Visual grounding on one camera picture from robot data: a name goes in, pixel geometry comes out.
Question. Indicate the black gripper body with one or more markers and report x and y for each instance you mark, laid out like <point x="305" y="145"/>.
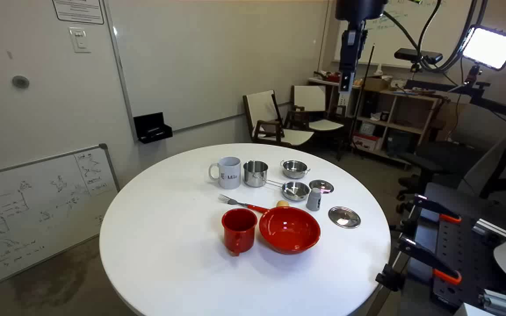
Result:
<point x="356" y="41"/>

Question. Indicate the small silver bowl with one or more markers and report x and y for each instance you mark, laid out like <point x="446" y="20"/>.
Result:
<point x="345" y="217"/>
<point x="323" y="185"/>

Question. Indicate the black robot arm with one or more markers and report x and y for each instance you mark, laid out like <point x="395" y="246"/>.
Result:
<point x="359" y="9"/>

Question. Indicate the small silver pan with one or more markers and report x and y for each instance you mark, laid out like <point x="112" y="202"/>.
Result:
<point x="296" y="190"/>

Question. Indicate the cardboard box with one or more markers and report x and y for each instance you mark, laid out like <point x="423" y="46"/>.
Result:
<point x="377" y="83"/>

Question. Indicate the white wooden-framed chair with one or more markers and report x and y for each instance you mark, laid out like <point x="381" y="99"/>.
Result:
<point x="312" y="102"/>
<point x="265" y="115"/>

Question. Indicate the wooden shelf unit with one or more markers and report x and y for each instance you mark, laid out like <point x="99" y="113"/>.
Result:
<point x="409" y="111"/>

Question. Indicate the red box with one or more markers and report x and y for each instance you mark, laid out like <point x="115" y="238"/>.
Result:
<point x="368" y="143"/>

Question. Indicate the small silver pot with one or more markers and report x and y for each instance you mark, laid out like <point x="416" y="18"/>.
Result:
<point x="294" y="169"/>

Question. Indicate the black office chair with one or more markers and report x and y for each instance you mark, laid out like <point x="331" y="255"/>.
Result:
<point x="440" y="160"/>

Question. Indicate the grey salt shaker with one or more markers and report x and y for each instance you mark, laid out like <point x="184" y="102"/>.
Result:
<point x="314" y="201"/>

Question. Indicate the stainless steel cup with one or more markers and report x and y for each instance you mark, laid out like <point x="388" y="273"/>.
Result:
<point x="256" y="174"/>

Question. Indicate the bright led light panel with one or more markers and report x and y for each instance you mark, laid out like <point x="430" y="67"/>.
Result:
<point x="491" y="46"/>

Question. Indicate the peach wooden egg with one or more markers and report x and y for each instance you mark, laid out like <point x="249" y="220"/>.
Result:
<point x="282" y="204"/>

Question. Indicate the white printed mug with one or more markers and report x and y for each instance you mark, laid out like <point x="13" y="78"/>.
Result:
<point x="228" y="173"/>

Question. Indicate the red bowl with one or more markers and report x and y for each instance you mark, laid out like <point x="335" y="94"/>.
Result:
<point x="291" y="231"/>

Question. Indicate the grey chair backrest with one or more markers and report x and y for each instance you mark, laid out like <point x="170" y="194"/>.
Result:
<point x="493" y="164"/>

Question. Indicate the red cup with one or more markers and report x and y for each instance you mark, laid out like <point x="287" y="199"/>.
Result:
<point x="240" y="231"/>

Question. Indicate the black marker tray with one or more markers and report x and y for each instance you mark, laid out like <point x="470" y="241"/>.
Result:
<point x="152" y="129"/>

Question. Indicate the black robot mounting stand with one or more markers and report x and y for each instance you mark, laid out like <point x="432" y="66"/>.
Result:
<point x="470" y="252"/>

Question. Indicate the white paper notice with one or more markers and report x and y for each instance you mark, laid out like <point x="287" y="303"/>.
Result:
<point x="78" y="9"/>

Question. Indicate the whiteboard with drawings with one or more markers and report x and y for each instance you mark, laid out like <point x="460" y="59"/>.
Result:
<point x="36" y="217"/>

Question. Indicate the black camera bar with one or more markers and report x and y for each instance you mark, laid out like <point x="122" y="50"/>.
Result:
<point x="419" y="55"/>

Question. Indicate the large wall whiteboard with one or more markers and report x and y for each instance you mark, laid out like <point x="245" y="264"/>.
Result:
<point x="219" y="59"/>

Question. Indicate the white wall switch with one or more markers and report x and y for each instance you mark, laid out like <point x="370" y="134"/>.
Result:
<point x="80" y="39"/>

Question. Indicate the round grey wall fitting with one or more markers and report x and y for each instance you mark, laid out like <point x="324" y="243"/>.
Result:
<point x="20" y="81"/>

